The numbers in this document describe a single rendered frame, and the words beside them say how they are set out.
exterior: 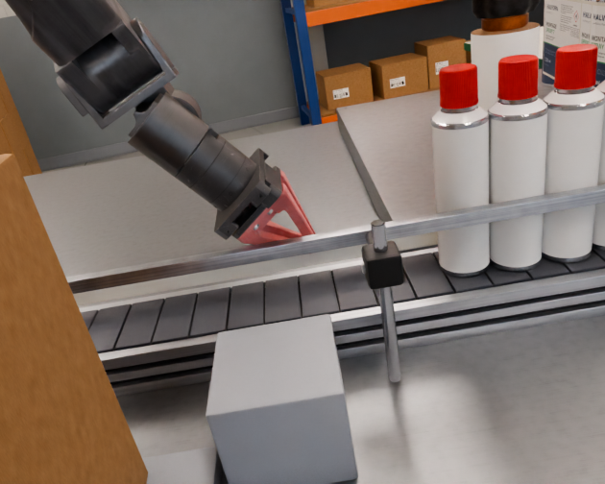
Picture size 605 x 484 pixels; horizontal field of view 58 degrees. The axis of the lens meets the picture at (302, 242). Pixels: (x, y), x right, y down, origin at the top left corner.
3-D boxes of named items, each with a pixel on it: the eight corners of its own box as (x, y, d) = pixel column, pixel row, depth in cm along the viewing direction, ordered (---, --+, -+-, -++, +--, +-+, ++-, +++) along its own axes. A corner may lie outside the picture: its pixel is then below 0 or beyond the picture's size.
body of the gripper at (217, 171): (273, 157, 56) (215, 110, 54) (276, 194, 47) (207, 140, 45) (233, 202, 58) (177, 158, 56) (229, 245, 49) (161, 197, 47)
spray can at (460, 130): (476, 249, 60) (472, 58, 51) (498, 271, 55) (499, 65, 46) (431, 258, 60) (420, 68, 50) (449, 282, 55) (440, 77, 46)
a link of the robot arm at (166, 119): (112, 140, 46) (153, 87, 45) (124, 126, 52) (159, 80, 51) (180, 189, 48) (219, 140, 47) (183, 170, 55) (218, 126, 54)
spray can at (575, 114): (574, 235, 59) (589, 38, 50) (602, 257, 54) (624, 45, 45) (527, 244, 59) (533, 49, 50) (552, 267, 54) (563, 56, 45)
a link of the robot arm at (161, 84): (49, 78, 44) (133, 16, 44) (81, 67, 55) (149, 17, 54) (144, 192, 49) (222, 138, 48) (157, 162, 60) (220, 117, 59)
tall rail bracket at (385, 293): (397, 338, 56) (382, 192, 49) (414, 386, 50) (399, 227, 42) (366, 344, 56) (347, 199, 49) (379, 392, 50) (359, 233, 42)
